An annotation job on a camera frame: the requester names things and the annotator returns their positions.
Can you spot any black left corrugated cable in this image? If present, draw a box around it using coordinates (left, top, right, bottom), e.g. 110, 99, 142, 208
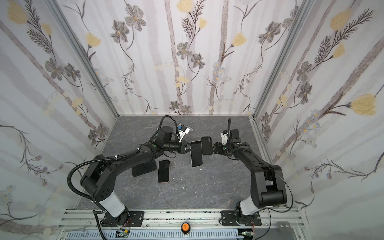
66, 149, 142, 202

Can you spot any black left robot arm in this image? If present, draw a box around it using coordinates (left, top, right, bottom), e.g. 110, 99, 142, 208
80, 126, 191, 227

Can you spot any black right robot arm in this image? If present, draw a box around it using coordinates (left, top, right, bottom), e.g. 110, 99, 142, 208
213, 130, 288, 225

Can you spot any black phone lying flat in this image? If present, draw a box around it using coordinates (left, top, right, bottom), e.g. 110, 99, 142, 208
132, 160, 157, 177

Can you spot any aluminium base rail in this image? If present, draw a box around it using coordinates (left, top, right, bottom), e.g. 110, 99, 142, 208
53, 209, 310, 240

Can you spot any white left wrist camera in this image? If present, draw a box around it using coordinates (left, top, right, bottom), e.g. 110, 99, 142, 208
177, 124, 192, 143

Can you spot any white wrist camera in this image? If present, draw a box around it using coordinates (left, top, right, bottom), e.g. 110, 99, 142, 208
220, 130, 232, 146
177, 124, 192, 143

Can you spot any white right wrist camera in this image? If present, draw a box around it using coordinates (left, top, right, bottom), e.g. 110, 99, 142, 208
220, 130, 232, 146

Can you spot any black phone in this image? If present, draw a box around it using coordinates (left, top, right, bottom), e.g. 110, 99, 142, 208
191, 141, 203, 167
132, 160, 157, 177

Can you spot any phone with pink case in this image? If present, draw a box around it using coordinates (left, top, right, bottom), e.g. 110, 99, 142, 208
157, 160, 170, 183

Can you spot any orange emergency stop button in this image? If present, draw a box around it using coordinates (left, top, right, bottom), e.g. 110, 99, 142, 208
181, 223, 191, 235

